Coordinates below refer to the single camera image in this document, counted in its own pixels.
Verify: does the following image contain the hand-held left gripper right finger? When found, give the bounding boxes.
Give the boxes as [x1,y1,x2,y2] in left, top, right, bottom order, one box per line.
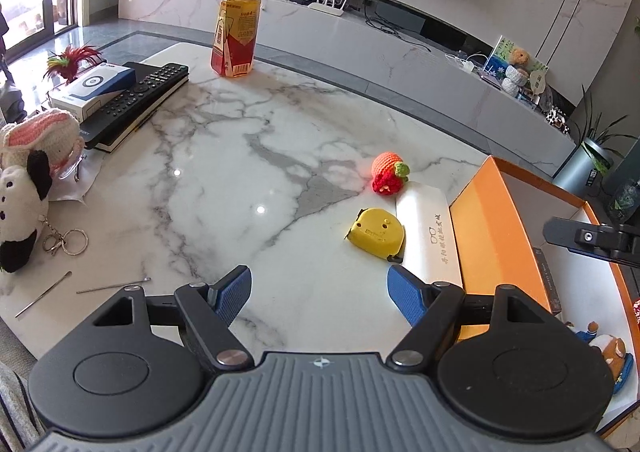
[386,264,558,368]

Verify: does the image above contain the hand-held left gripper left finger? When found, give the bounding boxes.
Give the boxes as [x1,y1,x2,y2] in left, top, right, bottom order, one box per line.
[92,266,253,369]

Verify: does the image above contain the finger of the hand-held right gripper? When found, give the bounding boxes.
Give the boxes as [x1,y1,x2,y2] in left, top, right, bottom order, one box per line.
[542,216,640,265]

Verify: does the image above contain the dark photo card box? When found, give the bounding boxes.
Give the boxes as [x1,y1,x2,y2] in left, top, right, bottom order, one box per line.
[532,246,563,317]

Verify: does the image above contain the orange cardboard box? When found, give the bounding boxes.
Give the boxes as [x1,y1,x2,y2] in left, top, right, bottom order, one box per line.
[448,155,640,438]

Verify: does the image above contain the small figurine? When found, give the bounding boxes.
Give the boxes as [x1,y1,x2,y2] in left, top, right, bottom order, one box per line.
[572,319,628,400]

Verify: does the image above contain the grey cylinder planter with plant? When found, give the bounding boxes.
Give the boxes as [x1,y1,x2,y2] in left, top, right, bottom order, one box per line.
[552,87,636,201]

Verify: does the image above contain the yellow tape measure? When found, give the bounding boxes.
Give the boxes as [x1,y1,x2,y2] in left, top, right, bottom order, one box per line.
[346,207,407,263]

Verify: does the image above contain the white glasses case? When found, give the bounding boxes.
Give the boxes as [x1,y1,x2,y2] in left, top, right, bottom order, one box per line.
[395,183,466,291]

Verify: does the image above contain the cow print ornament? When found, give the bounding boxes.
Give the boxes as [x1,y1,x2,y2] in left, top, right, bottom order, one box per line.
[545,107,574,134]

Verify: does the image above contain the crocheted carrot strawberry toy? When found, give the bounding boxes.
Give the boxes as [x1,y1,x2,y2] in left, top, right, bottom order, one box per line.
[371,152,411,196]

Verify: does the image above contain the thin metal pick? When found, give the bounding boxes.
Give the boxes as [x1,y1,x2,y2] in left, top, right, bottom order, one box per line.
[15,271,72,319]
[76,277,152,295]

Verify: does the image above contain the white crocheted pots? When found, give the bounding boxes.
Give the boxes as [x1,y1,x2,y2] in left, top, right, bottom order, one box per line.
[502,64,529,96]

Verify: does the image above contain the green blue picture card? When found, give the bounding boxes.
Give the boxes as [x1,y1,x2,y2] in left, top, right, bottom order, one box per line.
[487,35,549,84]

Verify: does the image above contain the clear plastic bag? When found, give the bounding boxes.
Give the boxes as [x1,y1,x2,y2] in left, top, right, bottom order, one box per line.
[50,149,103,203]

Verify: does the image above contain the black notebook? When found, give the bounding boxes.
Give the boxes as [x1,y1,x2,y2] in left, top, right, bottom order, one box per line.
[79,62,191,154]

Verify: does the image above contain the black remote control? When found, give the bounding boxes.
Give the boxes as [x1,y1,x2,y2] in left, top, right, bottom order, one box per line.
[97,63,191,121]

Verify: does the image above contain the black white cow plush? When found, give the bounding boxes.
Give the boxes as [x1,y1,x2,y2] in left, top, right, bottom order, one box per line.
[0,150,53,274]

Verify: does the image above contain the white blue small box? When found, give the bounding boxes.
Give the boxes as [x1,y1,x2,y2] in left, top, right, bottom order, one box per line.
[48,64,137,123]

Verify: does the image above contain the white pink bunny plush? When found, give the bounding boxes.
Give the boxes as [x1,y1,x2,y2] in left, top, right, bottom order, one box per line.
[0,111,83,168]

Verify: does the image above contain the white marble tv cabinet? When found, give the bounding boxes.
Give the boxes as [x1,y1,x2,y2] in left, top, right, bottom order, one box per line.
[118,0,576,178]

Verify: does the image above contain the orange tea bottle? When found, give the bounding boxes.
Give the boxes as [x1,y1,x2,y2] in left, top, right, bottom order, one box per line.
[210,0,262,79]

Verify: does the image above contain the red green feather shuttlecock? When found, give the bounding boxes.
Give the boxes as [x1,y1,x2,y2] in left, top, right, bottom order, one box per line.
[44,45,101,83]

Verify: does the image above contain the metal key ring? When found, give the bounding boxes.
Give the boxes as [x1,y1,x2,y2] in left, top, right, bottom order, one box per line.
[41,217,90,256]

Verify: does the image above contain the white charger with cable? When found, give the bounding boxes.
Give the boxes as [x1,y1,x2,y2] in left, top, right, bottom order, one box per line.
[447,52,487,77]

